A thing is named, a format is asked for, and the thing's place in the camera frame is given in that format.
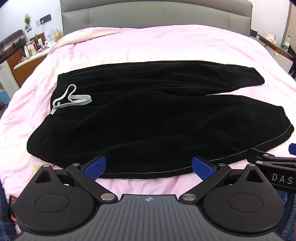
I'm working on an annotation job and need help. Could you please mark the green bottle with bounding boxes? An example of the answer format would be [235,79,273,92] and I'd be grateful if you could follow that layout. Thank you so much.
[283,35,291,53]

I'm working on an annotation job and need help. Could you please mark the black pants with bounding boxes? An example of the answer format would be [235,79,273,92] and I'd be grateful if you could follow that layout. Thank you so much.
[26,61,294,179]

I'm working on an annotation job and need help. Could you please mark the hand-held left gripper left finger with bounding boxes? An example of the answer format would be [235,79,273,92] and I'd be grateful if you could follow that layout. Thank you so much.
[35,156,116,203]

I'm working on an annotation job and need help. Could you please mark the wooden bedside table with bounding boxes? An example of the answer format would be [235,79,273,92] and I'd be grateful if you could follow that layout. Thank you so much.
[251,30,295,61]

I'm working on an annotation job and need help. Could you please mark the wooden side table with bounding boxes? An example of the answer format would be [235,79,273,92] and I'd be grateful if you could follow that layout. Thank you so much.
[6,31,63,88]

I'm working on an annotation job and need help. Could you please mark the small potted plant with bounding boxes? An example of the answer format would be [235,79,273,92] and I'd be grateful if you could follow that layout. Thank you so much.
[23,13,32,32]

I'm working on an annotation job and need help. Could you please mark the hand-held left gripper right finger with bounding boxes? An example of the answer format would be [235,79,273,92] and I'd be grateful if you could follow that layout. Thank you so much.
[180,156,264,202]

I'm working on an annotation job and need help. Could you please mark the pink bed sheet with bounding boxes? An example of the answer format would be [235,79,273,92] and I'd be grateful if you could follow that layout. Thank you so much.
[0,24,296,194]

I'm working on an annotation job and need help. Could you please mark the dark countertop appliance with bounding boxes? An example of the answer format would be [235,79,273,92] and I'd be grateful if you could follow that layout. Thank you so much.
[0,30,26,63]

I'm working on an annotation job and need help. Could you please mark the person's right leg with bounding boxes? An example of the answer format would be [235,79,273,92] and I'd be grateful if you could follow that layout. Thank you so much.
[276,189,296,241]

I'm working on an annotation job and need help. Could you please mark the white cabinet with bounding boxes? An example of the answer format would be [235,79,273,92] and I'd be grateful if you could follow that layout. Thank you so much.
[0,60,20,99]

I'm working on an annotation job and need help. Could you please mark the person's leg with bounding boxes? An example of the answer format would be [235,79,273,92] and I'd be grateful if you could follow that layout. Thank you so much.
[276,189,296,241]
[0,181,20,241]

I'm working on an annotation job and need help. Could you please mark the white table lamp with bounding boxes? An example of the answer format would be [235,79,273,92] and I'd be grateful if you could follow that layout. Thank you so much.
[45,28,56,46]

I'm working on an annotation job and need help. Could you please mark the red black tag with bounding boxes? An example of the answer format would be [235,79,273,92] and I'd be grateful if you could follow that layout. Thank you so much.
[9,195,18,225]

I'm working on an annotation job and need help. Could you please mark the grey padded headboard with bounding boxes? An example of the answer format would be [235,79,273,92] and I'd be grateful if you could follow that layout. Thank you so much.
[60,0,253,37]

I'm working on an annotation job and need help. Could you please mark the person's left leg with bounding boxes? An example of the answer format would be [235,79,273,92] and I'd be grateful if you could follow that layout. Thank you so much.
[0,181,20,241]

